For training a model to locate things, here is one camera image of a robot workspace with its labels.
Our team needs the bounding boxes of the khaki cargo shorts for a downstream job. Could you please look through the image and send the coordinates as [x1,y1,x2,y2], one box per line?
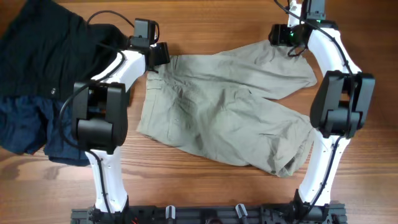
[137,40,317,177]

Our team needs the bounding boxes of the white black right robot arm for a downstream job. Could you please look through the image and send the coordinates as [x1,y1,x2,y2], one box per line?
[269,21,376,208]

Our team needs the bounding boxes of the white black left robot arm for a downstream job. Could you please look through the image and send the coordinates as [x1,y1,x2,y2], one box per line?
[72,42,170,215]

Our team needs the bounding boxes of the black folded garment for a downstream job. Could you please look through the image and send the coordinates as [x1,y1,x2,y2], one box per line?
[1,1,127,100]

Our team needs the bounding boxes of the navy blue garment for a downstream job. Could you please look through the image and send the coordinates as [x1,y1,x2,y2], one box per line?
[1,96,90,166]

